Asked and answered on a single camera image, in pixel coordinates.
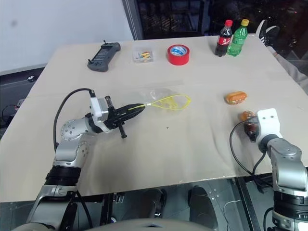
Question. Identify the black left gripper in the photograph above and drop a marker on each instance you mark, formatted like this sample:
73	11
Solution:
113	119

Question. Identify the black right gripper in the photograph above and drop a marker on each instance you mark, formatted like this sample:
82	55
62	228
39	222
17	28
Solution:
251	132

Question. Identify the round orange snack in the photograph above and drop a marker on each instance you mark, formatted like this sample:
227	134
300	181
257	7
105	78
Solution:
244	115

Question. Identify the clear bag with yellow zipper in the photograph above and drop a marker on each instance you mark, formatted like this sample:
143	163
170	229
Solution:
166	99

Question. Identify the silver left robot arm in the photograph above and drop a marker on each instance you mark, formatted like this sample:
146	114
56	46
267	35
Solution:
69	149

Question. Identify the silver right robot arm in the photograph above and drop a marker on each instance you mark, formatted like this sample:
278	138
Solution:
287	166

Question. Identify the hot dog bun toy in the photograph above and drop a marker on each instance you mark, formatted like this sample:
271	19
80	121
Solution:
236	97

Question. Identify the beige table cloth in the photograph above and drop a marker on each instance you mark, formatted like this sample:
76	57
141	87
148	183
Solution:
168	149

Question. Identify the clear plastic box of bits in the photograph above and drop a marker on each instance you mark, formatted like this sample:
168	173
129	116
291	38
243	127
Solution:
143	55

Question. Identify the dark grey handheld remote controller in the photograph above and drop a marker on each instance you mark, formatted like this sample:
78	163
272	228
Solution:
103	56

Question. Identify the grey trouser leg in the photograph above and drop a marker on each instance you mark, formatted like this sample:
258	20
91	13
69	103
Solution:
292	69

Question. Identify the red tape roll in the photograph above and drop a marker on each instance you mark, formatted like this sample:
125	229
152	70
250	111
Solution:
178	55

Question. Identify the green bottle with yellow cap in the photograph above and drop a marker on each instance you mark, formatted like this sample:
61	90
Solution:
237	38

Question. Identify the cola bottle with red cap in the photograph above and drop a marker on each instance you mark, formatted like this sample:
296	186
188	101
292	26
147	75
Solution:
224	39

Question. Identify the black and white sneaker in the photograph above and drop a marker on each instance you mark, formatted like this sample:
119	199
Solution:
267	33

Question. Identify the dark rounded shape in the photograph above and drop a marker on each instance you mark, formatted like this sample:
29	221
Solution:
203	204
155	202

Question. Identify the small black floor gadget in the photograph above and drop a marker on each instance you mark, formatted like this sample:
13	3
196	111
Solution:
31	78

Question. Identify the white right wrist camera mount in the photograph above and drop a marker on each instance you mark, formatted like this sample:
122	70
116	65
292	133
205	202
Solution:
267	122

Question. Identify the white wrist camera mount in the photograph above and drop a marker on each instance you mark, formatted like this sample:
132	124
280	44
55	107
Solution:
95	108
267	122

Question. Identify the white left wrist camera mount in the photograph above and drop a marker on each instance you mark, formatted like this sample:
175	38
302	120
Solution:
95	108

